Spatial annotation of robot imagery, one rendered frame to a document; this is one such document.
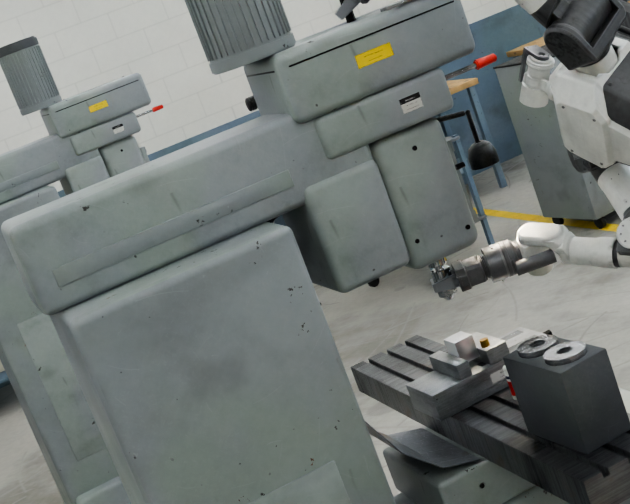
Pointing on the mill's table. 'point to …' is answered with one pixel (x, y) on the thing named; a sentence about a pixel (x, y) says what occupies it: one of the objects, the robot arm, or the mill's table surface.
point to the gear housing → (384, 113)
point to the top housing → (359, 58)
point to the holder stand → (567, 392)
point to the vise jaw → (490, 349)
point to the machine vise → (461, 380)
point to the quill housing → (425, 192)
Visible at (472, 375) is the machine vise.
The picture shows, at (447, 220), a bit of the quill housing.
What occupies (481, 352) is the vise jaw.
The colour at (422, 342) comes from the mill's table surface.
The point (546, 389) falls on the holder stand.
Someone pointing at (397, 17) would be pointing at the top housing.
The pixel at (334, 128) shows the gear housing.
